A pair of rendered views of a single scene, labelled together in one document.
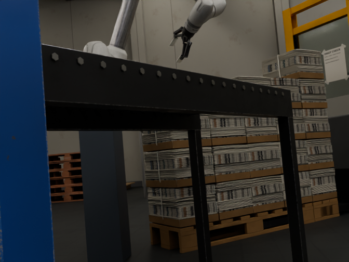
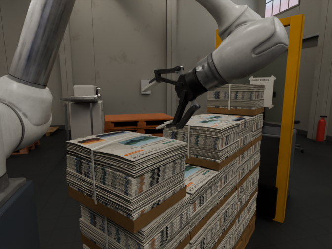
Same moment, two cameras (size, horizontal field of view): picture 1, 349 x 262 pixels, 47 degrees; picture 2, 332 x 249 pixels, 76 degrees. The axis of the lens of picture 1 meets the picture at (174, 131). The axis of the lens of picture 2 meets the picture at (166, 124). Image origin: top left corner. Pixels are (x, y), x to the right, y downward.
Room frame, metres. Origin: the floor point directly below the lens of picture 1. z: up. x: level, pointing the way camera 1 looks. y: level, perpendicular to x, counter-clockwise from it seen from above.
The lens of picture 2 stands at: (1.75, 0.16, 1.26)
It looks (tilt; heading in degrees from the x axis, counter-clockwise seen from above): 10 degrees down; 339
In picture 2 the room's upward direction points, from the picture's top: straight up
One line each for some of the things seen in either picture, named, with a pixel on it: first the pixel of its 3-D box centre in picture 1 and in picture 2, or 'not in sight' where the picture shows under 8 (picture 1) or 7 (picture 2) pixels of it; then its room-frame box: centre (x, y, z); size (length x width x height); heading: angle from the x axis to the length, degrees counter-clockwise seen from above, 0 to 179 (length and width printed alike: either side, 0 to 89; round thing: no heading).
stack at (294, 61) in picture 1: (298, 135); (232, 160); (3.19, -0.99, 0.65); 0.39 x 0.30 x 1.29; 32
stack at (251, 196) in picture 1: (231, 172); (187, 228); (2.80, -0.37, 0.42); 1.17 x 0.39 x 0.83; 122
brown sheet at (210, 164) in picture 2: not in sight; (200, 153); (2.87, -0.49, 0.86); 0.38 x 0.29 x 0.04; 33
